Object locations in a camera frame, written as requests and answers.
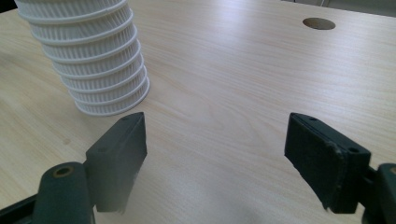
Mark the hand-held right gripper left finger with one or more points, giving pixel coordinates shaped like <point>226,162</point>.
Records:
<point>118,161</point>

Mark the stack of white ribbed cups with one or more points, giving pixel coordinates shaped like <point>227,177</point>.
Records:
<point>90,56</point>

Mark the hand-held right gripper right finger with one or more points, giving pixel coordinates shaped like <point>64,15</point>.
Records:
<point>320,161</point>

